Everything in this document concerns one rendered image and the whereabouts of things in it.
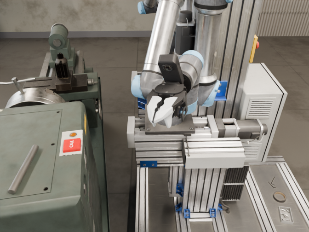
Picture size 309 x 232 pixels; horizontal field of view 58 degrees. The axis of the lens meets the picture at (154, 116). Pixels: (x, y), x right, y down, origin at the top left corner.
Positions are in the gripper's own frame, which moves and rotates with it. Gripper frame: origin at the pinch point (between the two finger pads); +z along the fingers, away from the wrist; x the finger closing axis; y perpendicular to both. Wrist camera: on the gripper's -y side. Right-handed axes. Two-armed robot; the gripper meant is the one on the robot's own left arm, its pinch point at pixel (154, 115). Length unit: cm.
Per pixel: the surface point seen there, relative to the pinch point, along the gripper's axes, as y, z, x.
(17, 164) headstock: 26, -1, 53
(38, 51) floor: 113, -314, 343
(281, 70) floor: 167, -380, -47
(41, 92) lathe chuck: 25, -45, 79
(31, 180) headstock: 27, 4, 44
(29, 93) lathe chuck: 23, -41, 82
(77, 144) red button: 26.3, -15.0, 38.6
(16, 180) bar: 24, 6, 46
